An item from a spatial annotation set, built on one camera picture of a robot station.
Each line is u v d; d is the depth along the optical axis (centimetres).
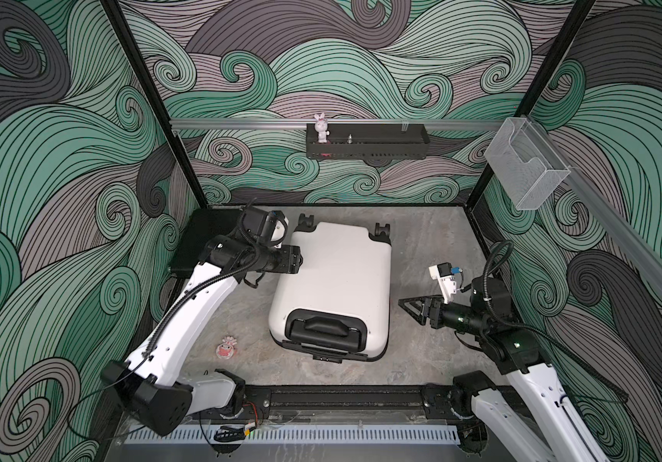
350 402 74
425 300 61
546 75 82
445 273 63
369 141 95
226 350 79
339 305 69
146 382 37
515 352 48
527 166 79
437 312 60
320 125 88
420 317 62
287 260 63
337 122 93
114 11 70
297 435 70
